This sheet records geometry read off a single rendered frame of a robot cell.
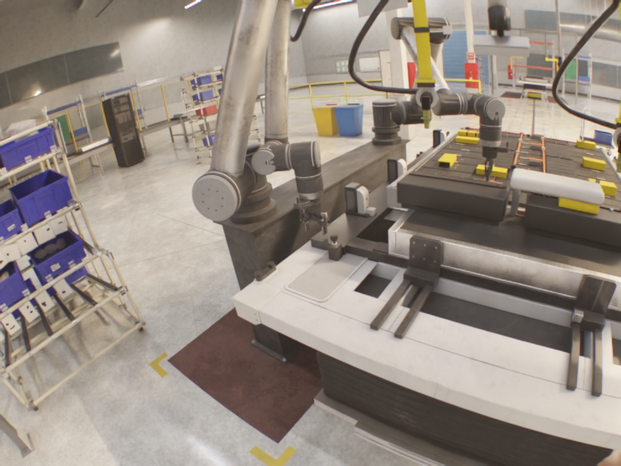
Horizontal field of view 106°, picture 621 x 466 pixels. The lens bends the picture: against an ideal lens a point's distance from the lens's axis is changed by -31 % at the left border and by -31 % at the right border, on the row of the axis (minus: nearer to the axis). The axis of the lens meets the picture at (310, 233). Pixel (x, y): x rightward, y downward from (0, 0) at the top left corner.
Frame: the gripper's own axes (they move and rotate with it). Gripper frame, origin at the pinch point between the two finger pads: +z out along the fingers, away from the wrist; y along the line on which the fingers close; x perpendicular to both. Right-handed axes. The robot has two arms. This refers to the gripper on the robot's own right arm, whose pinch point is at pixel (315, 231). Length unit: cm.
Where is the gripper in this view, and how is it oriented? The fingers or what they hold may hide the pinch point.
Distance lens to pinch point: 144.0
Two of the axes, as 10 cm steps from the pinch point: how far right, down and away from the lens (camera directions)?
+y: -7.8, -2.0, 5.9
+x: -6.2, 4.3, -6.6
